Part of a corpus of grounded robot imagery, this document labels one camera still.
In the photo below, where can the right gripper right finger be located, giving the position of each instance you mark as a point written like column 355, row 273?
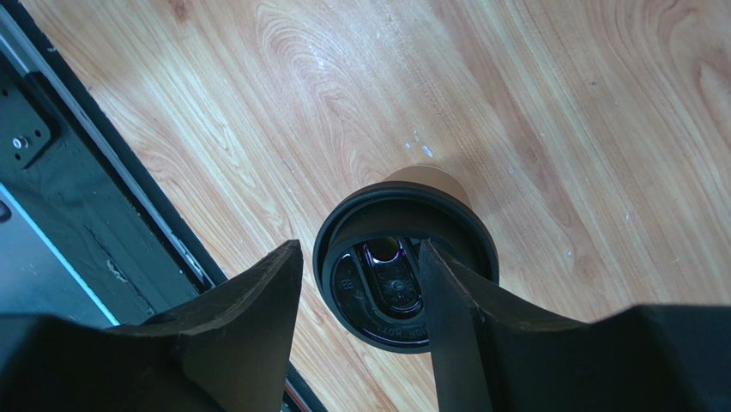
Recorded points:
column 494, row 351

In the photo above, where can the black cup lid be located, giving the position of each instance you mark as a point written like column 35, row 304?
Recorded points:
column 366, row 259

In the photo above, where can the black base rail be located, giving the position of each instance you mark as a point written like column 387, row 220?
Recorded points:
column 86, row 234

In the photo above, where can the paper cup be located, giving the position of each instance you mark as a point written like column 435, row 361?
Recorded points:
column 433, row 177

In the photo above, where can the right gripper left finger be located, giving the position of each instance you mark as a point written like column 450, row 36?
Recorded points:
column 226, row 350

